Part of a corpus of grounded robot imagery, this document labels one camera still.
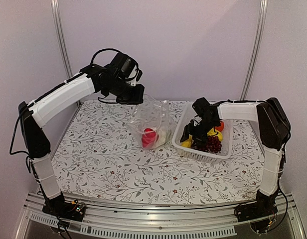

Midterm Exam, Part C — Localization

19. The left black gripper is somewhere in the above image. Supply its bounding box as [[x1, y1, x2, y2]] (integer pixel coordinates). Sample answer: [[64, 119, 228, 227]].
[[104, 77, 145, 105]]

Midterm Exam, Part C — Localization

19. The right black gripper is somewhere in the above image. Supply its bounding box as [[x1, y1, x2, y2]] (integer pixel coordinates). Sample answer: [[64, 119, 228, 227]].
[[181, 118, 219, 147]]

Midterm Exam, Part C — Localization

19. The yellow corn front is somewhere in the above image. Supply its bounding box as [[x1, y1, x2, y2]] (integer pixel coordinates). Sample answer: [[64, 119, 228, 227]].
[[181, 135, 193, 148]]

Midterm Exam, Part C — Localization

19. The red bell pepper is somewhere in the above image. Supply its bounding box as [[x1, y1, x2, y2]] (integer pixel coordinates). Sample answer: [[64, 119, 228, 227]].
[[141, 128, 159, 149]]

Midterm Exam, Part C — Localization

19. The clear zip top bag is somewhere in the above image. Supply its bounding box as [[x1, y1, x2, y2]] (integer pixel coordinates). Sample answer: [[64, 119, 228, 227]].
[[127, 94, 176, 149]]

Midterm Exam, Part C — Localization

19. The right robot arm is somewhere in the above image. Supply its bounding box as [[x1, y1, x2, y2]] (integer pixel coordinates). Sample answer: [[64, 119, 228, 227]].
[[179, 97, 291, 217]]

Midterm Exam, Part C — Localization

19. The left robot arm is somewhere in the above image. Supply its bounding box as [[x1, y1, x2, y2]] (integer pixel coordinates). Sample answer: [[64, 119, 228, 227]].
[[18, 63, 145, 216]]

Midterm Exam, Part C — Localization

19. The yellow lemon back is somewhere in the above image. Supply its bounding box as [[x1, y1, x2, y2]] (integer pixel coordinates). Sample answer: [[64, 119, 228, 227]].
[[207, 128, 223, 142]]

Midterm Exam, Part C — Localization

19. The white plastic basket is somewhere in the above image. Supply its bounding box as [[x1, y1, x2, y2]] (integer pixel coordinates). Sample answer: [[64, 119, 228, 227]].
[[172, 101, 233, 164]]

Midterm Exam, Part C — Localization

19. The dark red grapes bunch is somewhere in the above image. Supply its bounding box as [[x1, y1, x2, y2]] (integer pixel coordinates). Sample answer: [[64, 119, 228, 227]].
[[198, 136, 222, 153]]

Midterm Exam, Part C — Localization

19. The orange mandarin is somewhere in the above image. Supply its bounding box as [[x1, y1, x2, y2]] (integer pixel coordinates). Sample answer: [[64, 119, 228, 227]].
[[215, 120, 225, 132]]

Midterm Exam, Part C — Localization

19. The floral tablecloth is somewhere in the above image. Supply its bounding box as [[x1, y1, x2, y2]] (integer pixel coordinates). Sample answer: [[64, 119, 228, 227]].
[[52, 100, 264, 205]]

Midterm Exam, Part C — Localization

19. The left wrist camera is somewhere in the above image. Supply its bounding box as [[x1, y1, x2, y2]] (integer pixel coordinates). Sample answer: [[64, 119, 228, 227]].
[[110, 52, 138, 79]]

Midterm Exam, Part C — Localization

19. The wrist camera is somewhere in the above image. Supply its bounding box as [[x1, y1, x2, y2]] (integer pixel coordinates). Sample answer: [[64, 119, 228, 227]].
[[110, 52, 138, 79], [192, 97, 211, 117]]

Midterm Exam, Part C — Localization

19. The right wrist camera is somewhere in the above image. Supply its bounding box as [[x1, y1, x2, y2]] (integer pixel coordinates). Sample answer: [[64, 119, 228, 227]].
[[192, 97, 211, 117]]

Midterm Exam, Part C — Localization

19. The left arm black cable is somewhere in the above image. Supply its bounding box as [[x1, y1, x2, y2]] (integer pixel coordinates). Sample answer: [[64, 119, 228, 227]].
[[90, 48, 122, 68]]

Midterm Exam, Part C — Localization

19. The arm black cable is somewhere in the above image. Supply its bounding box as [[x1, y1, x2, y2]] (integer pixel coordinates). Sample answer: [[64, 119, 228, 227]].
[[265, 189, 288, 234], [90, 48, 122, 68]]

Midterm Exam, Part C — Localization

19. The left aluminium post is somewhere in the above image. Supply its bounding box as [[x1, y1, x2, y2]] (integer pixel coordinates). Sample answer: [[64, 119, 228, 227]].
[[50, 0, 73, 78]]

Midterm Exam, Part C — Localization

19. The aluminium post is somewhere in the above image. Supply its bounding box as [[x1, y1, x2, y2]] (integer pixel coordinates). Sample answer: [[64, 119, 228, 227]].
[[50, 0, 73, 78], [240, 0, 268, 100]]

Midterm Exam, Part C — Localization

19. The right aluminium post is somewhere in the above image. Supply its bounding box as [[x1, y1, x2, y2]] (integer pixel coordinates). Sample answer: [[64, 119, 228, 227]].
[[240, 0, 268, 100]]

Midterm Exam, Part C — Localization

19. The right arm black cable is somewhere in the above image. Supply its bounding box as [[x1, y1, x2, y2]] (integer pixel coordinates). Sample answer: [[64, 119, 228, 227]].
[[265, 189, 288, 234]]

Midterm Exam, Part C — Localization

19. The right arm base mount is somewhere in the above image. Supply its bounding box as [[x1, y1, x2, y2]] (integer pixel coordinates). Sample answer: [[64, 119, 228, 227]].
[[234, 202, 278, 234]]

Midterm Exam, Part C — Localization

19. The aluminium front rail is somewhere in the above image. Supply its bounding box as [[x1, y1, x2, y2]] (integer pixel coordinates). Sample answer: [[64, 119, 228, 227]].
[[15, 193, 307, 239]]

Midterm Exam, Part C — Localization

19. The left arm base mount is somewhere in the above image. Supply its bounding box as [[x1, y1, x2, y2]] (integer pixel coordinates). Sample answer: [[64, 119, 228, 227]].
[[42, 198, 86, 222]]

